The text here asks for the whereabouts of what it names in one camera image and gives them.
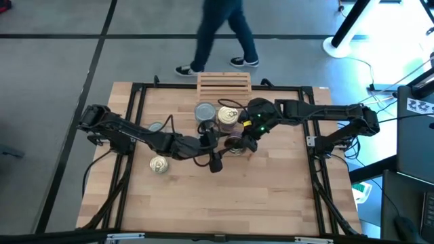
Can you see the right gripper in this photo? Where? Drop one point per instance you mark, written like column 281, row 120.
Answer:
column 259, row 117

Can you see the black aluminium table frame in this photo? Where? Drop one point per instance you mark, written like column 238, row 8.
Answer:
column 162, row 86

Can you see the white green box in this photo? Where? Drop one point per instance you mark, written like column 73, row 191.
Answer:
column 361, row 189

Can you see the white marker paper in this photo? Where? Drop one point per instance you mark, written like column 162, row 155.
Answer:
column 418, row 105

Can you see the black table-level camera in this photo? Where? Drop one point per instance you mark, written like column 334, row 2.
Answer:
column 219, row 238

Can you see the black crossbar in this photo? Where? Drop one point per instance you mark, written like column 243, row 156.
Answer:
column 68, row 235

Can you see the silver mounting plate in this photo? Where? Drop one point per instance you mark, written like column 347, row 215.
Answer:
column 313, row 141

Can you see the silver bracket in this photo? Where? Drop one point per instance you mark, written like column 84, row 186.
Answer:
column 313, row 240
column 125, row 236

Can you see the person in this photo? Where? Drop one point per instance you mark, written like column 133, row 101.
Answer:
column 217, row 27

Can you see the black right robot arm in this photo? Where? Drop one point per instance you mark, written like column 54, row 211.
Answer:
column 322, row 110

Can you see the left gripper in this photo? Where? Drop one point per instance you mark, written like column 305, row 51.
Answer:
column 212, row 149

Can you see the white floor stand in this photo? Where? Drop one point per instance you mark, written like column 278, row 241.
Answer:
column 335, row 49

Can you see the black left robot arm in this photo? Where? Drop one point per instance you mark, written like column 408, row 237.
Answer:
column 135, row 130

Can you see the wooden slatted shelf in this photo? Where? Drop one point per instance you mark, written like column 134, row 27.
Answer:
column 223, row 84

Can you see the black computer mouse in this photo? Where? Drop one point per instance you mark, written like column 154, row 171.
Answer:
column 407, row 232

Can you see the red object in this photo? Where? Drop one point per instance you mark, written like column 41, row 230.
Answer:
column 4, row 6

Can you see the black keyboard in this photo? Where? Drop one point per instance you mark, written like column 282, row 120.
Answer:
column 429, row 211

